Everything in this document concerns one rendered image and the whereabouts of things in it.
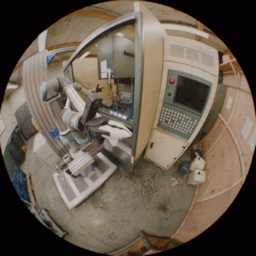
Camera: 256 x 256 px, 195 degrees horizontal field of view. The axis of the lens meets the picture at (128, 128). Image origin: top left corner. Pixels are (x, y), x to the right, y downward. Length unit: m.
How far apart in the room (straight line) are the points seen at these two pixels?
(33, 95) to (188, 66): 1.35
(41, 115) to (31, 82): 0.32
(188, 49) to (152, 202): 2.14
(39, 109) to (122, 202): 1.70
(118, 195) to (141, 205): 0.47
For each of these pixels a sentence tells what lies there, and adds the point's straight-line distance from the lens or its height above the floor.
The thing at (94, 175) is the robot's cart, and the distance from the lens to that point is 1.55.
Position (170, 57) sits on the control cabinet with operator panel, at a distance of 0.89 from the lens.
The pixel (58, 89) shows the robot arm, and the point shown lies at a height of 1.59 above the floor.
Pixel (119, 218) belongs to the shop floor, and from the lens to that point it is 1.66.
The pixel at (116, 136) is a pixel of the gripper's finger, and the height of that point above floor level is 1.45.
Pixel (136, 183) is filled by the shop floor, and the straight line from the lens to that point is 1.62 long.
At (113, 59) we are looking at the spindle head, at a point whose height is 1.88.
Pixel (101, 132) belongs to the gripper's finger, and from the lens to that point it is 0.20.
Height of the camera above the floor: 1.59
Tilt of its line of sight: 39 degrees down
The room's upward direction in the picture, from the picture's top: straight up
